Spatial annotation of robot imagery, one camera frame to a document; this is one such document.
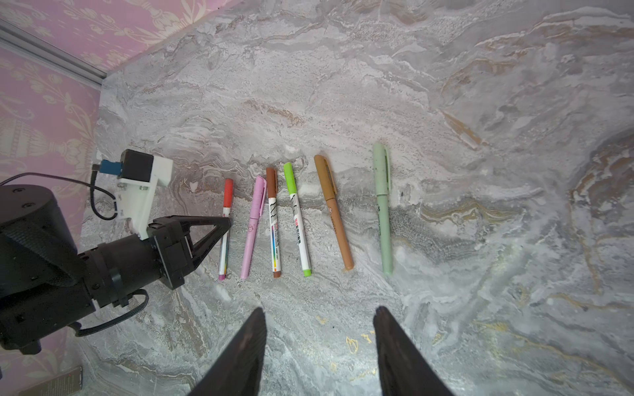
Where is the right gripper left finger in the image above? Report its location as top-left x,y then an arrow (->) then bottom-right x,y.
190,308 -> 267,395

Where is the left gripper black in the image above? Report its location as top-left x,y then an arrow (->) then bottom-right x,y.
79,215 -> 232,308

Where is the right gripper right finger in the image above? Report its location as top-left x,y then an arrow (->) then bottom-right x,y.
373,306 -> 452,396

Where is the white marker pink tip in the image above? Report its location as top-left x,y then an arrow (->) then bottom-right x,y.
218,231 -> 229,281

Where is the red pen cap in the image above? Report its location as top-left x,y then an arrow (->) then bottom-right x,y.
223,178 -> 234,209

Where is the pink pen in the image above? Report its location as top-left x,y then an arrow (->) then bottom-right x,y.
240,176 -> 267,280

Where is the white marker black tip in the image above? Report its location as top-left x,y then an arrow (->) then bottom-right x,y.
266,168 -> 282,279

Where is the white marker green tip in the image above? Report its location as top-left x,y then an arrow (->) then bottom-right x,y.
283,163 -> 312,277

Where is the tan brown pen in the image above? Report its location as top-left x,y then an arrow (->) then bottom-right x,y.
314,155 -> 354,271

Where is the light green pen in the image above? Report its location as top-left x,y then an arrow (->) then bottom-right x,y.
373,143 -> 393,275

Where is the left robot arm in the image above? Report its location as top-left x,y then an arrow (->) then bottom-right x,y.
1,185 -> 231,355

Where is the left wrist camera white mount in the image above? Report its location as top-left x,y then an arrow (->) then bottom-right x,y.
96,149 -> 173,240

